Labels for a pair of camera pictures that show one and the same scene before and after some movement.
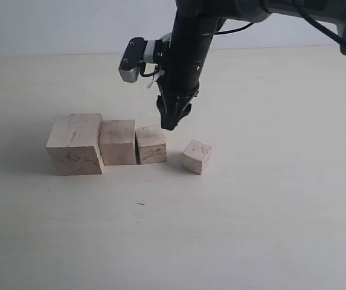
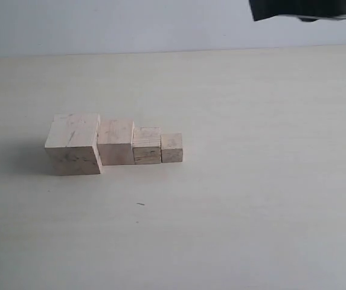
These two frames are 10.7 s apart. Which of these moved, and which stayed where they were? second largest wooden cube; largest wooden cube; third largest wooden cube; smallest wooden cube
Moved: smallest wooden cube
Stayed: third largest wooden cube; largest wooden cube; second largest wooden cube
